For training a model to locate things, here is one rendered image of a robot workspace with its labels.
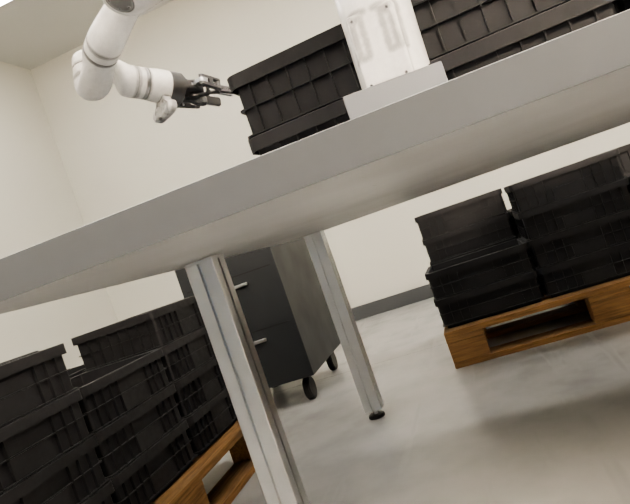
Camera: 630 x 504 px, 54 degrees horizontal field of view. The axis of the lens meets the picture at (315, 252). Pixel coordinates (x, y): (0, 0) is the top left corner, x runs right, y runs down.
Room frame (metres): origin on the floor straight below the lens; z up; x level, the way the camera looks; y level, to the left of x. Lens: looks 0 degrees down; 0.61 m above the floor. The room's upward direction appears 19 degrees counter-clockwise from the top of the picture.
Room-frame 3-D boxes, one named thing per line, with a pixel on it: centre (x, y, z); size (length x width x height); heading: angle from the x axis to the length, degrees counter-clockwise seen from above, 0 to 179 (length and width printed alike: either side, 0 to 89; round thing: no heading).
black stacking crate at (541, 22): (1.08, -0.44, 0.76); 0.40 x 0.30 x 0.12; 161
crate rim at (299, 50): (1.18, -0.16, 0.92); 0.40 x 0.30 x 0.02; 161
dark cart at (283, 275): (2.92, 0.32, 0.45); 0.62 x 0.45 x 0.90; 166
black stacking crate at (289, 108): (1.18, -0.16, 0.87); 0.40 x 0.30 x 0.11; 161
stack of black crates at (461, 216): (2.88, -0.70, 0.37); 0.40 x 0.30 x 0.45; 76
